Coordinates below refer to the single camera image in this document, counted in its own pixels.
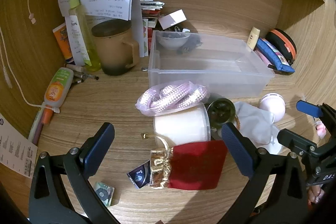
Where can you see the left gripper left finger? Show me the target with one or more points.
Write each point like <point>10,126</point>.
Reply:
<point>49,201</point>

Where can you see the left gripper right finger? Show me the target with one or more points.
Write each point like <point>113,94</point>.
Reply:
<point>275,191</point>

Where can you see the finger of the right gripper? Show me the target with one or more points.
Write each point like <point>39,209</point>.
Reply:
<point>305,147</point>
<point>324,112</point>

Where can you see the white cloth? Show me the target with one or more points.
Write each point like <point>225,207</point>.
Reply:
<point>257,125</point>

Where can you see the dark green spray bottle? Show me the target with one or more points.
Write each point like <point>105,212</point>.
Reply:
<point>220,110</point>

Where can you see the red velvet drawstring pouch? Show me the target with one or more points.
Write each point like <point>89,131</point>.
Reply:
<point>191,166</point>

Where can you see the small blue foil packet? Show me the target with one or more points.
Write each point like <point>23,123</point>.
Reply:
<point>140,176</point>

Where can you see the clear jar cotton pads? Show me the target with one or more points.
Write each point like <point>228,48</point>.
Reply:
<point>187,126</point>

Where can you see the hand sanitizer bottle orange label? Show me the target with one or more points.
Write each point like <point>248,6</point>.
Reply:
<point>59,87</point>

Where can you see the pink beaded rope bag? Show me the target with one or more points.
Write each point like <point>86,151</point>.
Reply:
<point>171,97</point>

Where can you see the person's right hand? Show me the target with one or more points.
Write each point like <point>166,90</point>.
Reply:
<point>315,193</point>

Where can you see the small green patterned card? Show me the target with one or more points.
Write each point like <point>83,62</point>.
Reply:
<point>104,192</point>

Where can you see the white receipt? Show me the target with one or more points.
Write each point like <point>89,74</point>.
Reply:
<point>17,153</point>

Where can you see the blue patchwork pencil case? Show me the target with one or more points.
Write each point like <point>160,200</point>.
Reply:
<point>274,56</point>

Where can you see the pink flat case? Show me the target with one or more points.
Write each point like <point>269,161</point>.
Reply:
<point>265,60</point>

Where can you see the black orange round pouch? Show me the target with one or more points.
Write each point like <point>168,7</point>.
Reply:
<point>283,43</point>

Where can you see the orange pen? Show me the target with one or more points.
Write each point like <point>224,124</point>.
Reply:
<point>42,118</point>

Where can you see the clear plastic storage bin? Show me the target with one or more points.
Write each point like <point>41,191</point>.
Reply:
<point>226,66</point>

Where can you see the cream lotion bottle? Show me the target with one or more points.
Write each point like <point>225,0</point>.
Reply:
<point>253,38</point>

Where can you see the pens on desk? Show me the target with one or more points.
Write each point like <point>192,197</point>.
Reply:
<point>80,74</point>

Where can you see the grey bowl with trinkets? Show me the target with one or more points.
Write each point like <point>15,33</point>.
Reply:
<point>171,40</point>

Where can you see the brown ceramic mug with lid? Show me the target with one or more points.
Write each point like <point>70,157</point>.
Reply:
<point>116,47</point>

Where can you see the small white pink box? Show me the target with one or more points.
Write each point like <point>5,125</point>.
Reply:
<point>172,19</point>

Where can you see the orange tube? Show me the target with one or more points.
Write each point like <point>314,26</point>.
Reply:
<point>61,36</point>

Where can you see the yellow-green spray bottle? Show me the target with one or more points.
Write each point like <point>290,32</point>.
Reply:
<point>82,35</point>

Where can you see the stack of books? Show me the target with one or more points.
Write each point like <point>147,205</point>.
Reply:
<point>151,11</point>

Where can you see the white paper sheets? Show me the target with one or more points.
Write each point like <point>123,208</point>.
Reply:
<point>119,9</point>

